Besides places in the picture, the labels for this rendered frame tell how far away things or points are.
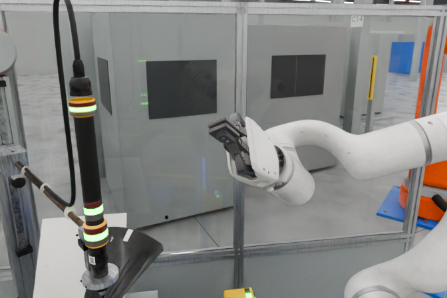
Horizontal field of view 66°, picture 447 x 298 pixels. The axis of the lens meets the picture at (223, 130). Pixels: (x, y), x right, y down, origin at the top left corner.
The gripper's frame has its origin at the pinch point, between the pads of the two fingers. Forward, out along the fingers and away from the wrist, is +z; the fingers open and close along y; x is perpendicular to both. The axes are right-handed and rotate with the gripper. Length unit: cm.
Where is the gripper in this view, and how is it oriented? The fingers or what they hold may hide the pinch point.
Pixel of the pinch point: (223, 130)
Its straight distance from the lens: 51.4
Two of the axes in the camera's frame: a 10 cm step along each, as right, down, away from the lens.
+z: -5.1, -4.0, -7.6
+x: 8.5, -3.3, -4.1
